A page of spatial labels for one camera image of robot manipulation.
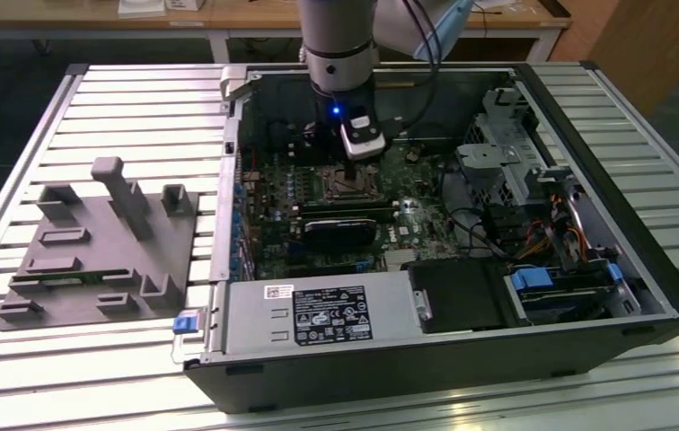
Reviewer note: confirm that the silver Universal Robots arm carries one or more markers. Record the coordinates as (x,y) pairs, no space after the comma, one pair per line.
(334,36)

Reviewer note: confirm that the CPU socket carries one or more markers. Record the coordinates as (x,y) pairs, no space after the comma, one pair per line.
(370,197)

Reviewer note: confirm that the RAM slot with black clips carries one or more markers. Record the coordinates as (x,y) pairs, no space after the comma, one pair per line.
(346,206)

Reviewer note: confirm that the RAM slot with white clips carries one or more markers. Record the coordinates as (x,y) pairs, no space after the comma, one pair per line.
(346,215)

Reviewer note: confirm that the round silver coin battery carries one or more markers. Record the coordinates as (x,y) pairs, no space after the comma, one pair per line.
(412,155)

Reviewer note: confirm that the black graphics card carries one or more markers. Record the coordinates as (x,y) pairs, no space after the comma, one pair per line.
(340,233)

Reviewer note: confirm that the silver perforated drive cage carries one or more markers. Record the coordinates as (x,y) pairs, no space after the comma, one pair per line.
(490,157)

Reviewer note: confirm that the green motherboard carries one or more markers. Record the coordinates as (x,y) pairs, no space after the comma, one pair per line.
(430,238)

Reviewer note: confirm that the small silver chipset heatsink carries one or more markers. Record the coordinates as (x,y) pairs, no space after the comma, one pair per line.
(400,257)

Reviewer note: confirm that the white box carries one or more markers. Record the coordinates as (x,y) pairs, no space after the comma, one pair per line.
(184,4)
(143,8)

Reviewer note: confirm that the grey power supply with label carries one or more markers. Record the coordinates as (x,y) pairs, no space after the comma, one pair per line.
(256,323)

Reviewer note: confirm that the grey parts rack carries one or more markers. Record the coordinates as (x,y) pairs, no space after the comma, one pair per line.
(107,251)

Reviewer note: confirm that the hard disk in blue carrier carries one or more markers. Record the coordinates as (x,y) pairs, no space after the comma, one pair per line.
(531,278)

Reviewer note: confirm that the blue case latch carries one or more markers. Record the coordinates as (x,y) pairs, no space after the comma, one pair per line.
(184,324)

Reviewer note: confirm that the wooden desk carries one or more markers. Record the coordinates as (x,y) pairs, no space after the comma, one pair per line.
(76,18)

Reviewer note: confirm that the green RAM stick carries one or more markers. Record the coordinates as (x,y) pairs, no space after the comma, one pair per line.
(70,279)

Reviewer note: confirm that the black open PC case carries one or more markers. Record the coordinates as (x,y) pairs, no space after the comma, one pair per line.
(376,386)

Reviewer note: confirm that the wooden cabinet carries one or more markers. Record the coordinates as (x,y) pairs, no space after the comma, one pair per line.
(646,45)

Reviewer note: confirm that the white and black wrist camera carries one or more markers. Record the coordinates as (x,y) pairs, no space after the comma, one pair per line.
(364,134)

